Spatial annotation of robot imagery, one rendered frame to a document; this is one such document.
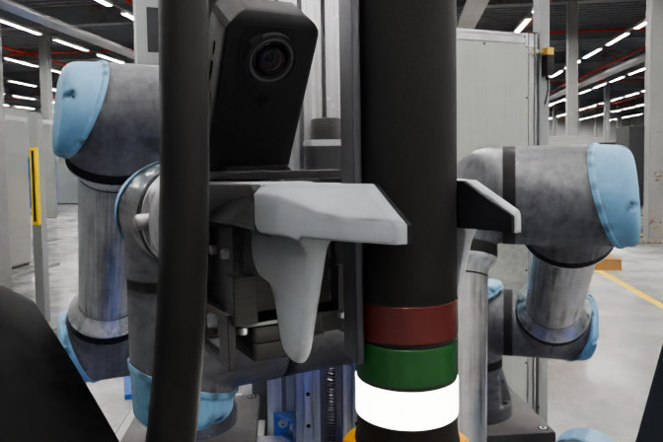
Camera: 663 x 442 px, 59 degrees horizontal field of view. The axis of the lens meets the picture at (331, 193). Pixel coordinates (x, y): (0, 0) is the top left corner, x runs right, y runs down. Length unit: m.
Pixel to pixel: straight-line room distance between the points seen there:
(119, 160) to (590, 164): 0.54
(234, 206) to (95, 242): 0.65
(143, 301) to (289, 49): 0.23
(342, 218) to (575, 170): 0.53
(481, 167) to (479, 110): 1.70
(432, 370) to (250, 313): 0.09
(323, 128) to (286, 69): 0.80
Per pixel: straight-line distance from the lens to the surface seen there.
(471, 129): 2.34
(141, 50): 4.21
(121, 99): 0.72
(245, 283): 0.24
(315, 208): 0.17
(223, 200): 0.20
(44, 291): 6.21
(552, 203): 0.66
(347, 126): 0.18
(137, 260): 0.43
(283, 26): 0.27
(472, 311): 0.66
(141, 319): 0.43
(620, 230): 0.69
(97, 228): 0.83
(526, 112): 2.49
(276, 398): 1.24
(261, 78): 0.27
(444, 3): 0.18
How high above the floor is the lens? 1.49
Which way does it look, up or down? 3 degrees down
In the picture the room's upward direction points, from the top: 1 degrees counter-clockwise
